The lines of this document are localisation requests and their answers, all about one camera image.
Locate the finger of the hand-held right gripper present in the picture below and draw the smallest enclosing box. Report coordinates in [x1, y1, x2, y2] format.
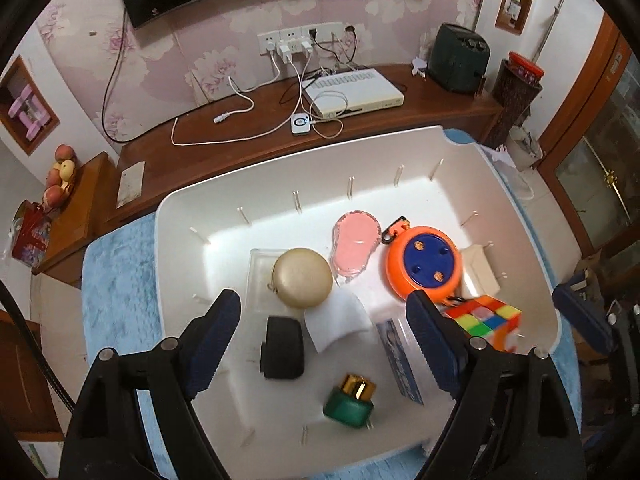
[551, 280, 640, 361]

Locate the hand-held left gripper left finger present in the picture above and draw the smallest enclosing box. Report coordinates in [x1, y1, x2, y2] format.
[59, 289, 242, 480]

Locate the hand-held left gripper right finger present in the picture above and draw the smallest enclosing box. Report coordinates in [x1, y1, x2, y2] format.
[406, 290, 583, 480]

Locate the blue printed flat pack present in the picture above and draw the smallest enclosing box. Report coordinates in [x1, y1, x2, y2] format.
[376, 319, 425, 406]

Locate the multicoloured puzzle cube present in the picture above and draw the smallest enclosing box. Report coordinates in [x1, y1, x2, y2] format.
[444, 295, 523, 353]

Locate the black small box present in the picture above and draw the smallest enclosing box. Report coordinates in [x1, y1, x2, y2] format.
[259, 315, 305, 380]

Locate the orange round reel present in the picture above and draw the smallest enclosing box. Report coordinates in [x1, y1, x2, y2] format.
[382, 217, 463, 306]

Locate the clear plastic jar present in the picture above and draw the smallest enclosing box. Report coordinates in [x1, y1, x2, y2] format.
[248, 247, 311, 326]

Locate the cream rectangular box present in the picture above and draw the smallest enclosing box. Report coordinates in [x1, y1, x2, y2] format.
[457, 244, 501, 298]

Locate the green perfume bottle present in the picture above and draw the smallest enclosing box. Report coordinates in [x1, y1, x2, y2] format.
[322, 373, 377, 429]

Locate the gold oval case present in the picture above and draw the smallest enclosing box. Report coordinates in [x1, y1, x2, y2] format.
[270, 247, 333, 311]

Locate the pink correction tape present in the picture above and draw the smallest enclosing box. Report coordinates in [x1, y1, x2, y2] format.
[331, 211, 382, 286]

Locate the white plastic storage bin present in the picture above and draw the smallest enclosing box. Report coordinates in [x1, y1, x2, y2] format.
[155, 125, 562, 467]

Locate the white bucket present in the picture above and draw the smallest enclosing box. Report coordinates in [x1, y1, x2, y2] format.
[507, 125, 543, 171]

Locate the glass-door wooden cabinet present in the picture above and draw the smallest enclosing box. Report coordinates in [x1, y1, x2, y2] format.
[537, 15, 640, 261]

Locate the white paper sheet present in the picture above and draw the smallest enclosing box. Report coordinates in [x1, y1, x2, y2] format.
[116, 161, 146, 208]

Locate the wooden side cabinet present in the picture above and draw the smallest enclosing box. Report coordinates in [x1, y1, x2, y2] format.
[31, 152, 118, 288]

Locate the brown wooden door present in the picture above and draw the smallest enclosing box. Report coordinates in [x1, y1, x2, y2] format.
[0, 310, 66, 441]

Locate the wooden television console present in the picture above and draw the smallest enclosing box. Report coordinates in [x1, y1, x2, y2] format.
[102, 62, 503, 226]

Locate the red gift bag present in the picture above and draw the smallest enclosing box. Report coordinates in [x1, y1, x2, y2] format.
[11, 201, 53, 267]

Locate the brown tall container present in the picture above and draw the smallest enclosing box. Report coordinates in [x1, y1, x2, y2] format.
[485, 59, 543, 148]

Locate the basket of peaches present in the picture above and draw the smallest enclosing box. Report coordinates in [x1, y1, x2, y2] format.
[44, 144, 77, 208]

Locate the red-lidded jar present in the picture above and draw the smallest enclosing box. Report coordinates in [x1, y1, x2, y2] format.
[509, 51, 545, 83]

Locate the white set-top box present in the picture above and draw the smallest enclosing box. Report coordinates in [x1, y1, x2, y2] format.
[302, 69, 405, 120]

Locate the dark green appliance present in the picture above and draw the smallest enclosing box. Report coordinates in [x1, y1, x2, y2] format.
[429, 22, 492, 95]

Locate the long metal rod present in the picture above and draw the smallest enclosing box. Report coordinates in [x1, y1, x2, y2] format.
[532, 0, 571, 68]

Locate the pink shelf ornament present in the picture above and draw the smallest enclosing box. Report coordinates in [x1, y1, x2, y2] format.
[9, 85, 51, 141]

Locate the black braided cable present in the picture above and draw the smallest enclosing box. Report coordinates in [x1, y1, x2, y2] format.
[0, 280, 76, 416]

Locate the white charging cable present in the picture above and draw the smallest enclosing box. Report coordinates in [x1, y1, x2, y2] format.
[292, 55, 351, 140]
[171, 52, 281, 147]

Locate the black television cable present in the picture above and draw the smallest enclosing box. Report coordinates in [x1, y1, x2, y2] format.
[102, 10, 127, 142]

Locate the white wall socket panel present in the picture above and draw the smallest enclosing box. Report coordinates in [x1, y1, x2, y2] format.
[257, 22, 345, 58]

